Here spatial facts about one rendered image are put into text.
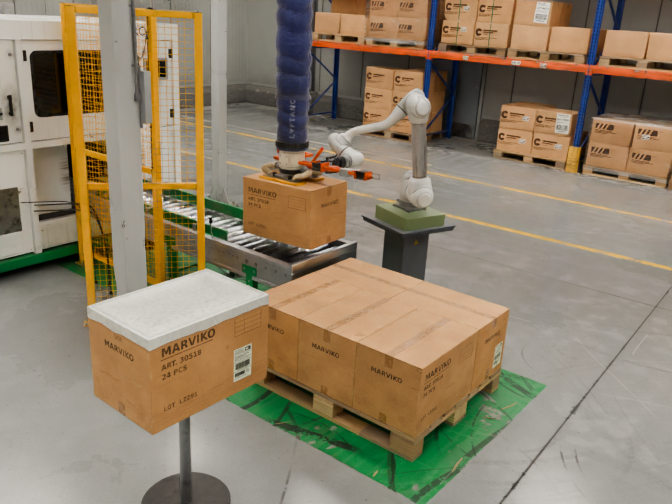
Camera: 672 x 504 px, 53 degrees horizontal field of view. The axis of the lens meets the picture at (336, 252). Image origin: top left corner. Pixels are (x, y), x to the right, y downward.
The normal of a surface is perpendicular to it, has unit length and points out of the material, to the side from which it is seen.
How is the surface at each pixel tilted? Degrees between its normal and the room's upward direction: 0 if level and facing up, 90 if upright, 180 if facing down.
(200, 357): 90
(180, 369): 90
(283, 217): 90
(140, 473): 0
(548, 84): 90
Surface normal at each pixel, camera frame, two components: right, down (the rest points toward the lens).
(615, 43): -0.65, 0.22
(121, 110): 0.78, 0.25
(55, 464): 0.05, -0.94
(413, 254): 0.54, 0.31
